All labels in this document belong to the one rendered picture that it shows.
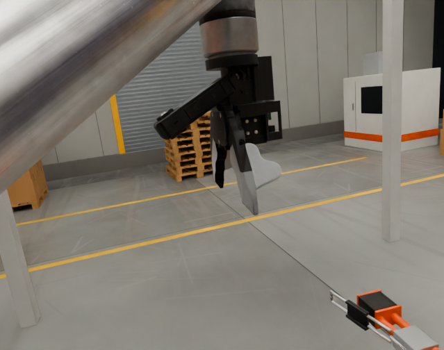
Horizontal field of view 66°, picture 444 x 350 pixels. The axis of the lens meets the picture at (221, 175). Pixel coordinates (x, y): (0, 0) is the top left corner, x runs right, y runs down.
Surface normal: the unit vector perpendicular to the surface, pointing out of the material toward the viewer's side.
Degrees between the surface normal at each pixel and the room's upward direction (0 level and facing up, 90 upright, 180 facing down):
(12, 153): 117
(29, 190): 90
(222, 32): 90
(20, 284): 90
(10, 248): 90
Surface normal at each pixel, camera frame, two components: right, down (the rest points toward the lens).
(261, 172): 0.19, -0.36
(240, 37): 0.34, 0.19
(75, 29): 0.65, 0.03
